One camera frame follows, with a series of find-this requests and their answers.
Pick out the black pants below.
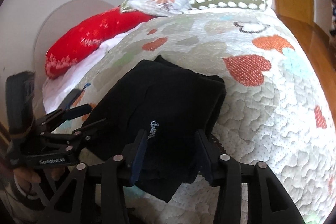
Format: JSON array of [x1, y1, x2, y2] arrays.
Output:
[[86, 57, 226, 202]]

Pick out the person's left hand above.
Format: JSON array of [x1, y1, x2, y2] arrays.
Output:
[[13, 167, 65, 186]]

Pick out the black smartphone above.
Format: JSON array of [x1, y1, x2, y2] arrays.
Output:
[[58, 89, 83, 110]]

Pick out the white bed sheet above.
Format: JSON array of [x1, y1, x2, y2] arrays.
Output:
[[42, 23, 143, 114]]

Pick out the red Happy pillow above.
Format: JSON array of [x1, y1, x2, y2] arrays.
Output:
[[45, 7, 154, 79]]

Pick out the heart patterned quilt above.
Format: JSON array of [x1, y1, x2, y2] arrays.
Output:
[[75, 9, 335, 223]]

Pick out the round grey headboard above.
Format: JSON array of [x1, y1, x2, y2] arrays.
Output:
[[32, 0, 116, 83]]

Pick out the floral white pillow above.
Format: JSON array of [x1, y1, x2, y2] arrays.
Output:
[[120, 0, 190, 16]]

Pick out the green white patterned pillow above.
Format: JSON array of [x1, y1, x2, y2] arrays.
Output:
[[189, 0, 272, 11]]

